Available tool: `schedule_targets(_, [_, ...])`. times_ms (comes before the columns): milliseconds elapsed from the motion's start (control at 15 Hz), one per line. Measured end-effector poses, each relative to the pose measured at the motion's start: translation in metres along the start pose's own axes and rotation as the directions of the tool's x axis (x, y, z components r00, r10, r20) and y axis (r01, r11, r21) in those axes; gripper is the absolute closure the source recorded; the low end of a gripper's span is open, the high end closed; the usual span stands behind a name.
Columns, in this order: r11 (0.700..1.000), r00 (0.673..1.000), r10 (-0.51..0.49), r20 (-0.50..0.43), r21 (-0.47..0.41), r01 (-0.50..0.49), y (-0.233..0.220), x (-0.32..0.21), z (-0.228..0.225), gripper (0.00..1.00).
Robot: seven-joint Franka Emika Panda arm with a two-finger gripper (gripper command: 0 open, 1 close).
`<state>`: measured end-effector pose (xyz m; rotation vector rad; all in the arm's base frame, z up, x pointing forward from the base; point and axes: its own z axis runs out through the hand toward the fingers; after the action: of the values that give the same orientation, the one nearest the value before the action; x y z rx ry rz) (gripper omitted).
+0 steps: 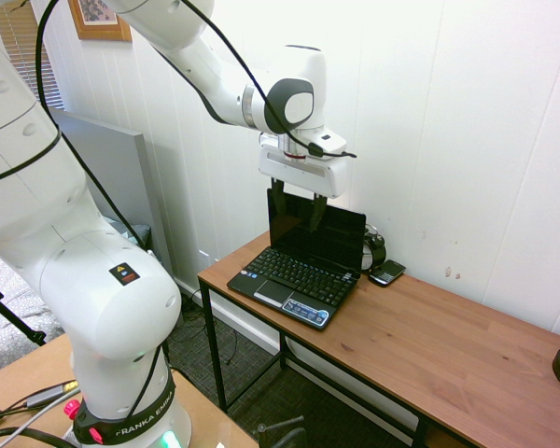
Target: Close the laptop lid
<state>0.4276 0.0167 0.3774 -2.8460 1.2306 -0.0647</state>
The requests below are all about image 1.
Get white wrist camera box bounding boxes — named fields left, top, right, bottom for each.
left=292, top=126, right=348, bottom=156

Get grey usb adapter plug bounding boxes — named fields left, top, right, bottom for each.
left=24, top=383, right=79, bottom=409

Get grey flat panel board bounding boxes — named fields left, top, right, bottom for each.
left=48, top=107, right=175, bottom=277

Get black round alarm clock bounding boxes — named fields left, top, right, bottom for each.
left=359, top=222, right=388, bottom=273

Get black metal table clamp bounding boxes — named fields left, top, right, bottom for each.
left=255, top=414, right=307, bottom=448

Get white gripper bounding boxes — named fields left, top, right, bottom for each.
left=257, top=143, right=354, bottom=233

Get wooden desk with black frame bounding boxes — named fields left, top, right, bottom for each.
left=197, top=231, right=560, bottom=448

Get black keypad mobile phone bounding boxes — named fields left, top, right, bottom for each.
left=367, top=259, right=408, bottom=287

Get black laptop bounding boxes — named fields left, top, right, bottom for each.
left=226, top=188, right=368, bottom=332

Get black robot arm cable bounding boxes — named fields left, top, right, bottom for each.
left=0, top=0, right=358, bottom=424

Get white patterned bed cover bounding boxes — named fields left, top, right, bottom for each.
left=0, top=245, right=67, bottom=377

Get wooden framed picture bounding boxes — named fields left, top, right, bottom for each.
left=68, top=0, right=133, bottom=43

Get black tripod leg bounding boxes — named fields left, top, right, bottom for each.
left=0, top=283, right=49, bottom=347

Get window blinds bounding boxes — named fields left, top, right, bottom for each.
left=0, top=0, right=66, bottom=112

